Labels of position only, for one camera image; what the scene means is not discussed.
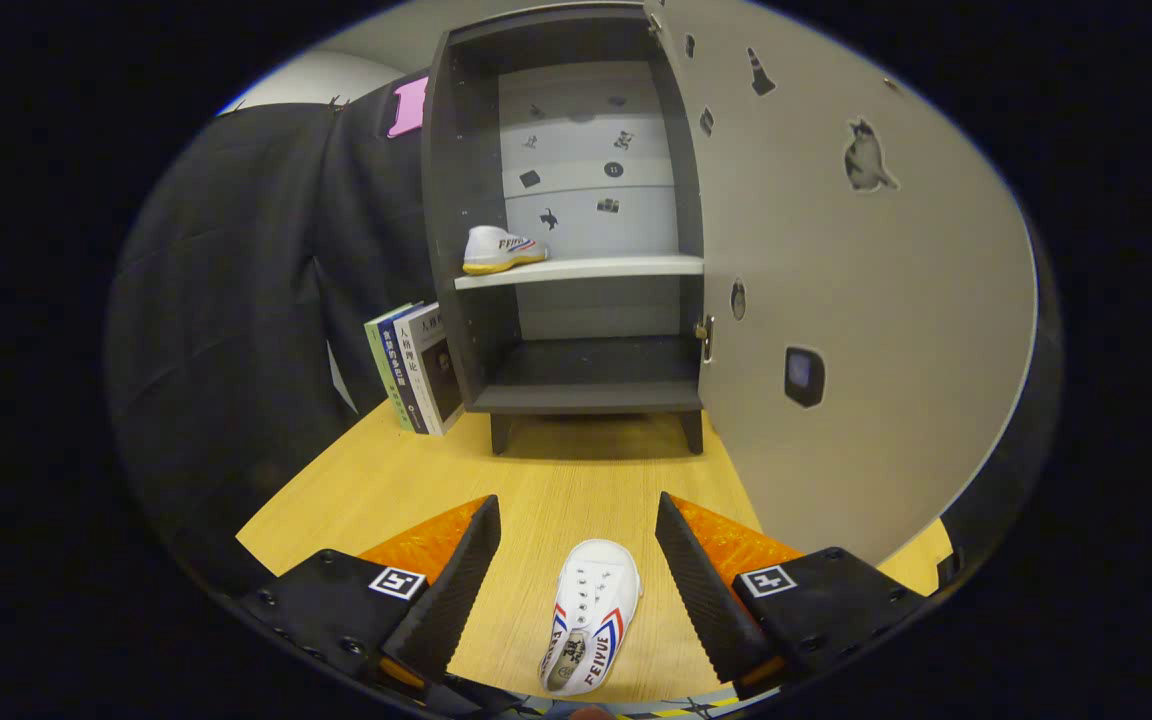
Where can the light grey shoe cabinet door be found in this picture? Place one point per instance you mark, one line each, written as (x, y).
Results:
(836, 300)

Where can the white cabinet shelf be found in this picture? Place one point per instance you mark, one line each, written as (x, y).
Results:
(616, 267)

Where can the black backdrop cloth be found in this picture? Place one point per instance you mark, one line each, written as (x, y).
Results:
(236, 300)

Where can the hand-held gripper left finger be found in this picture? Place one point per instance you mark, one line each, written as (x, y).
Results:
(456, 590)

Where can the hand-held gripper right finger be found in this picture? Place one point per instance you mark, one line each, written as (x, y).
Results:
(701, 600)

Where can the metal door hinge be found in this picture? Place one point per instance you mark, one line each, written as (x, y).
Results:
(704, 335)

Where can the white canvas shoe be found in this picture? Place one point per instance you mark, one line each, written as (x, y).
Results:
(591, 600)
(496, 250)

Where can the white and grey book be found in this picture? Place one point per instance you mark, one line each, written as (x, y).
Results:
(436, 370)

